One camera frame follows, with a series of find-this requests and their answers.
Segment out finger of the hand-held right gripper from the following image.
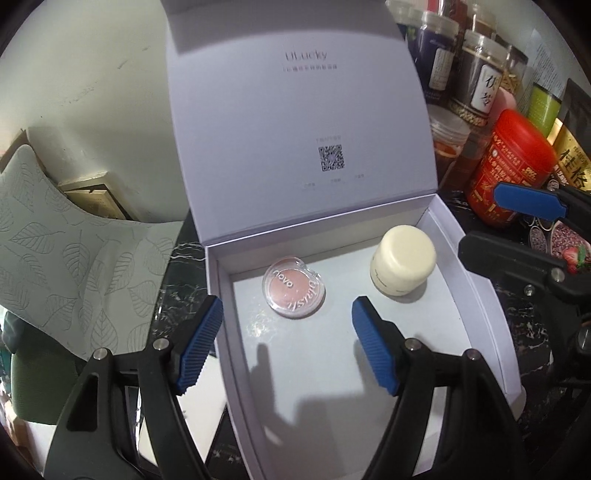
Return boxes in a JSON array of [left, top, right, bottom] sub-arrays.
[[458, 231, 591, 319], [493, 182, 591, 222]]

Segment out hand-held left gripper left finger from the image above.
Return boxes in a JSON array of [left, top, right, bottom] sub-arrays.
[[44, 295, 225, 480]]

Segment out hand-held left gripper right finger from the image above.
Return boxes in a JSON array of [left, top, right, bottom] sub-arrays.
[[352, 296, 527, 480]]

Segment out cream white jar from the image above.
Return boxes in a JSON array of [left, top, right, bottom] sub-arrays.
[[370, 226, 437, 297]]

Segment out pink blush compact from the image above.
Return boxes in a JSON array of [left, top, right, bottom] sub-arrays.
[[262, 257, 327, 318]]

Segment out white gift box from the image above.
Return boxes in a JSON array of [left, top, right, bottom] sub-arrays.
[[159, 0, 528, 480]]

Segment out red canister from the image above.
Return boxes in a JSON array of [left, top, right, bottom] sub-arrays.
[[465, 109, 558, 228]]

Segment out strawberry print packet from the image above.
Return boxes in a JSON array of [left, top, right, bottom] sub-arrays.
[[524, 215, 591, 278]]

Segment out black and gold packet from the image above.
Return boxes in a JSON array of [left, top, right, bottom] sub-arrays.
[[551, 78, 591, 191]]

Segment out clear jar with reddish-brown contents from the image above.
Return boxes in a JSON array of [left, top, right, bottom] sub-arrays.
[[455, 134, 491, 188]]

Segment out green packet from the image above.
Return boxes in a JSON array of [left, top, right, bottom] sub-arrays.
[[525, 82, 567, 137]]

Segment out pink round object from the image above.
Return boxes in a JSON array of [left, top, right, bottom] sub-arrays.
[[489, 87, 514, 121]]

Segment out clear jar with orange powder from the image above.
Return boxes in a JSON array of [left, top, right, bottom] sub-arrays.
[[428, 110, 472, 185]]

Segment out clear jar with brown contents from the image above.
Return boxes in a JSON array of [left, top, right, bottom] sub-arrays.
[[500, 44, 530, 109]]

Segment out clear jar with white label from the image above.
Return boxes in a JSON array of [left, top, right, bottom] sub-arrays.
[[449, 29, 503, 126]]

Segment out white paper packet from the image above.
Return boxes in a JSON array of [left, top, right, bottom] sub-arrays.
[[525, 28, 570, 89]]

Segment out grey leaf-pattern cushion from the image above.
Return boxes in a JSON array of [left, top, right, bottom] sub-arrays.
[[0, 143, 197, 361]]

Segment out dark green chair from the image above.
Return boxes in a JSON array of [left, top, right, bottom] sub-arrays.
[[0, 311, 86, 428]]

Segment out clear jar with dark purple contents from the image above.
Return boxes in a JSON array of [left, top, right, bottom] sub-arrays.
[[412, 8, 464, 108]]

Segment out wooden boards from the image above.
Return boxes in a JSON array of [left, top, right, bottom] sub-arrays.
[[58, 170, 136, 223]]

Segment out clear jar with dark red contents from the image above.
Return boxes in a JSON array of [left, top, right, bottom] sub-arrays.
[[466, 0, 498, 35]]

